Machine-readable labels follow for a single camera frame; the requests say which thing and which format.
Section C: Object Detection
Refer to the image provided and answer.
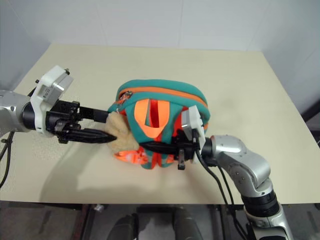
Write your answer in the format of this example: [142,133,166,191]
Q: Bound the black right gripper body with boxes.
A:
[172,128,199,171]

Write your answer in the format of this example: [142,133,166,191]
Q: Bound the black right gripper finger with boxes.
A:
[140,142,179,154]

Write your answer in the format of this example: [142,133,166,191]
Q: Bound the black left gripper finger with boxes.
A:
[66,127,119,145]
[79,106,111,124]

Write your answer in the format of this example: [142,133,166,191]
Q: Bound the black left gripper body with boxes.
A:
[45,100,82,145]

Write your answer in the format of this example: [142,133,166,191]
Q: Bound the beige plush toy pendant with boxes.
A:
[103,111,140,154]

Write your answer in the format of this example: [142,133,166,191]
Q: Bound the teal and orange backpack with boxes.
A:
[107,78,211,171]

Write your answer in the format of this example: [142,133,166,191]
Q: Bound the dark rounded shape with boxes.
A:
[173,207,204,240]
[107,212,140,240]

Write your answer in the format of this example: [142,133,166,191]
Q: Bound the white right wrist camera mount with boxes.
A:
[180,105,209,164]

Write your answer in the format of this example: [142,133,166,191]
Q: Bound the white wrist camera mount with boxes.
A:
[180,105,209,164]
[29,65,75,134]

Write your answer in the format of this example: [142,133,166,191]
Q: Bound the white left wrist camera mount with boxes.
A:
[29,65,75,134]

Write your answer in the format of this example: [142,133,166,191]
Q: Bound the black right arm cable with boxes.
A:
[191,129,251,240]

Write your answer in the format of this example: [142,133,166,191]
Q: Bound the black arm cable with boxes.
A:
[0,129,16,190]
[191,129,251,240]

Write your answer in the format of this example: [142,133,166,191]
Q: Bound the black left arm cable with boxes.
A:
[0,129,16,190]

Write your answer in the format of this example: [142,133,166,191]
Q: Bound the black metal table frame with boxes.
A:
[0,199,320,240]

